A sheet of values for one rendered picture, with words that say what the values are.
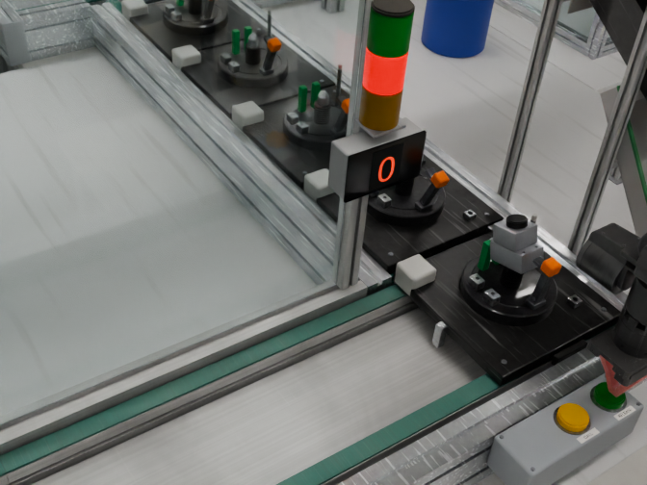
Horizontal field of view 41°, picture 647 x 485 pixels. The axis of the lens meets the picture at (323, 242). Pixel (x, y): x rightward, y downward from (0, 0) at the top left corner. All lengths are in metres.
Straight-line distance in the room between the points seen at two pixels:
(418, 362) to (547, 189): 0.60
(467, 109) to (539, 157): 0.21
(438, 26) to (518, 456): 1.23
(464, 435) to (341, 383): 0.19
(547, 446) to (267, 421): 0.36
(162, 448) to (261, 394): 0.15
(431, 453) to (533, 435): 0.14
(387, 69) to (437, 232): 0.43
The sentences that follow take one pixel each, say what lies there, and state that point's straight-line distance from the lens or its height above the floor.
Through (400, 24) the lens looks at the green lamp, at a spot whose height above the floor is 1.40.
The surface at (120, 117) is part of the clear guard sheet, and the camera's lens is 0.93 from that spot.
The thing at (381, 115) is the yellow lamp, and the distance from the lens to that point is 1.06.
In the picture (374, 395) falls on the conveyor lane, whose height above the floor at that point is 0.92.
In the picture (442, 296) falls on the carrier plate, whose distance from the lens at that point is 1.28.
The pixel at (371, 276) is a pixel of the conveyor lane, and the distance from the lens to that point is 1.31.
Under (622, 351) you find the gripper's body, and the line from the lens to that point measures 1.13.
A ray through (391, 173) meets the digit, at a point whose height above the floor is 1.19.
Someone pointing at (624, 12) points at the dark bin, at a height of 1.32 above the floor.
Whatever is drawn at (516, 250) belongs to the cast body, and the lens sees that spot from 1.23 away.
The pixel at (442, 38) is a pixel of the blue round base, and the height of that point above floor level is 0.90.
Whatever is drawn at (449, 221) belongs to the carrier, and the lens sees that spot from 1.42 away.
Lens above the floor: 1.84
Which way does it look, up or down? 40 degrees down
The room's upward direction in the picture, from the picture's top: 5 degrees clockwise
